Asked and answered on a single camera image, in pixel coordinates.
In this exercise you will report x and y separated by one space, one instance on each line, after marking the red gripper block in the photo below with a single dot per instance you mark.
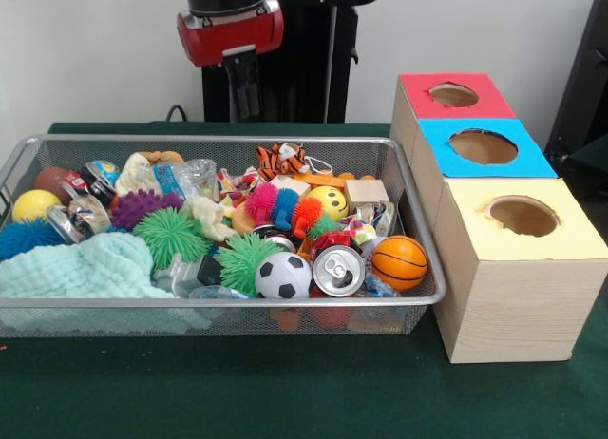
228 35

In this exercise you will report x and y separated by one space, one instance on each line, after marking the silver mesh bin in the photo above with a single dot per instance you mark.
214 302

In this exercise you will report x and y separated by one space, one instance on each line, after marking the wooden box with three holes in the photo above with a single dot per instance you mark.
513 306

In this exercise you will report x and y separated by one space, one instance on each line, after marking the orange tiger plush toy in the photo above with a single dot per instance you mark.
280 159

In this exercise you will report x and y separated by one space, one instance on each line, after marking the yellow smiley face ball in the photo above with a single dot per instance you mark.
330 202

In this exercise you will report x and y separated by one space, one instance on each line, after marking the green spiky ball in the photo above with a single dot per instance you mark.
244 263
168 234

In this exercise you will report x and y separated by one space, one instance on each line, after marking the black and white soccer ball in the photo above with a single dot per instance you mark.
283 275

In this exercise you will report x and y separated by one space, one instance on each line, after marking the silver soda can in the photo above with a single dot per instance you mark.
338 271

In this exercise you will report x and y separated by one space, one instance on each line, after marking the orange basketball toy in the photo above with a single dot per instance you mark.
400 262

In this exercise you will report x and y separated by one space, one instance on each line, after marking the plain yellow ball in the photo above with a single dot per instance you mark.
34 205

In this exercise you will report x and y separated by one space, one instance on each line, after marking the mint green cloth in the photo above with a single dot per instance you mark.
71 268

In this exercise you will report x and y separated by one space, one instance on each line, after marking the blue spiky ball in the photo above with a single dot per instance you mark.
26 237

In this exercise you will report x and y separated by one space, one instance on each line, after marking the black flat panel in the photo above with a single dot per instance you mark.
589 78

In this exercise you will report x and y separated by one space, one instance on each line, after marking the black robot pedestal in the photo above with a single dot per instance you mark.
309 87

